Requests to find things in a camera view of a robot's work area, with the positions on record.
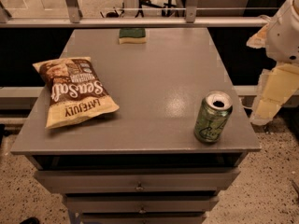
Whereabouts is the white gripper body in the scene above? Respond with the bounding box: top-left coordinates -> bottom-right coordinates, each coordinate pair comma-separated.
265,0 -> 299,63

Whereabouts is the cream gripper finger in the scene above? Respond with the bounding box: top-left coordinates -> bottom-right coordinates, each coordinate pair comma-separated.
249,63 -> 299,126
246,24 -> 268,49

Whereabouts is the brown chip bag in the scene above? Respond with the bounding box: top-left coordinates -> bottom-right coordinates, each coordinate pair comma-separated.
33,57 -> 119,129

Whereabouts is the green yellow sponge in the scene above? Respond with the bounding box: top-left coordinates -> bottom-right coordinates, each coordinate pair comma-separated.
119,28 -> 147,44

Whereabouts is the green soda can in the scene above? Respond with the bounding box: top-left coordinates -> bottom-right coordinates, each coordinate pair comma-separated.
194,91 -> 233,143

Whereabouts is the top grey drawer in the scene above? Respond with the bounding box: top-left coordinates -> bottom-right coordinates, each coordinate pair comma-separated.
35,168 -> 240,194

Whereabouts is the grey drawer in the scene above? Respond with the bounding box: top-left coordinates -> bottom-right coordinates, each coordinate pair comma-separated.
35,168 -> 240,194
64,193 -> 219,214
81,213 -> 206,224

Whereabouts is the grey drawer cabinet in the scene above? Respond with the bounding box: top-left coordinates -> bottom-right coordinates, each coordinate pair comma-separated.
10,27 -> 262,224

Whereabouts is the metal window railing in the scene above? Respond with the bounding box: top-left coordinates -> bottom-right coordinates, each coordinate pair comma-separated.
0,0 -> 269,28

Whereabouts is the bottom grey drawer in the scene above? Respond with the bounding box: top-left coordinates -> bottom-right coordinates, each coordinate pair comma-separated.
81,213 -> 206,224

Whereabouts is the middle grey drawer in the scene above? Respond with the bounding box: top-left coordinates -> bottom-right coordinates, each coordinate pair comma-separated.
64,193 -> 219,214

